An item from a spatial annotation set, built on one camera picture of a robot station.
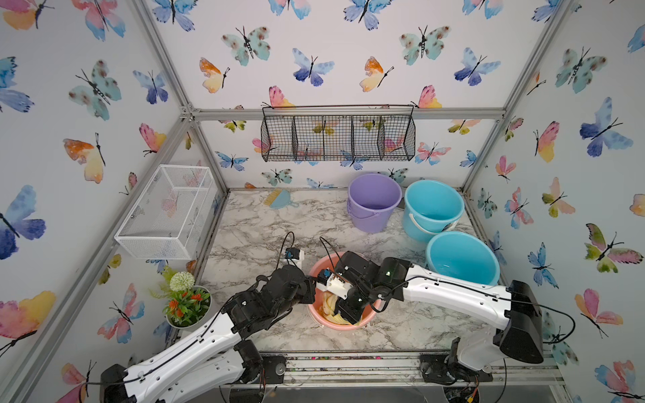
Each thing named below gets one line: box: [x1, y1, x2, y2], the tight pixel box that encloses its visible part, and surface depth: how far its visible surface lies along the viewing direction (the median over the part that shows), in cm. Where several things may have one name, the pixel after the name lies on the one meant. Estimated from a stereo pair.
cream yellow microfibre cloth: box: [319, 290, 353, 325], surface depth 70 cm
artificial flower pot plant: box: [148, 265, 213, 329], surface depth 75 cm
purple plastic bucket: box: [346, 172, 403, 234], surface depth 100 cm
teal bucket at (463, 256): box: [426, 230, 501, 287], surface depth 82 cm
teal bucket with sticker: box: [402, 179, 465, 242], surface depth 95 cm
